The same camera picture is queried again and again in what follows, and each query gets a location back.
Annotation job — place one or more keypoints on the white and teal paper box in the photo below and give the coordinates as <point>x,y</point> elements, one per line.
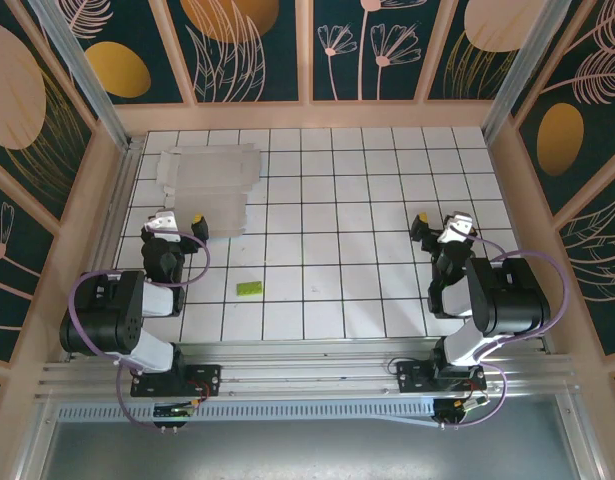
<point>207,175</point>

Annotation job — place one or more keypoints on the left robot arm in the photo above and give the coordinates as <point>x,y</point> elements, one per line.
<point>102,320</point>

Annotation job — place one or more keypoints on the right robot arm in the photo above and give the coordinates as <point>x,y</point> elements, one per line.
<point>512,300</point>

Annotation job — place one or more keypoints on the green toy brick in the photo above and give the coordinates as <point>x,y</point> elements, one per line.
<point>250,290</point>

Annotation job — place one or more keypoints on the grey metal panel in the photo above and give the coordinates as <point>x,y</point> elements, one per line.
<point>307,450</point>

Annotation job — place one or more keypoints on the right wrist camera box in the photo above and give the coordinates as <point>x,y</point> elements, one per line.
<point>456,227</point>

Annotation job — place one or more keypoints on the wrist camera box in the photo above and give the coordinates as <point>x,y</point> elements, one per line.
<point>164,225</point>
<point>456,227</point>

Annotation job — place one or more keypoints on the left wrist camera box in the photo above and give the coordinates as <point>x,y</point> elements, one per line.
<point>164,225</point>

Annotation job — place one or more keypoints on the aluminium side rail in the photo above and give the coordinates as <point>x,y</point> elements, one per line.
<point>119,190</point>

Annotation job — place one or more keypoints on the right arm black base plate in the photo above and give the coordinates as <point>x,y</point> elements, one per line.
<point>412,377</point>

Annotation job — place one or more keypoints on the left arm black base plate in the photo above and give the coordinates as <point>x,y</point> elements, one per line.
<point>207,380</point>

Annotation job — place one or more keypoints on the aluminium rail frame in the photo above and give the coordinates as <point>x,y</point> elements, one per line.
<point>312,372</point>

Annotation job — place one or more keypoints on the aluminium corner post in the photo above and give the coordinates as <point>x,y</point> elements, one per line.
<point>529,70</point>
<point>88,80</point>

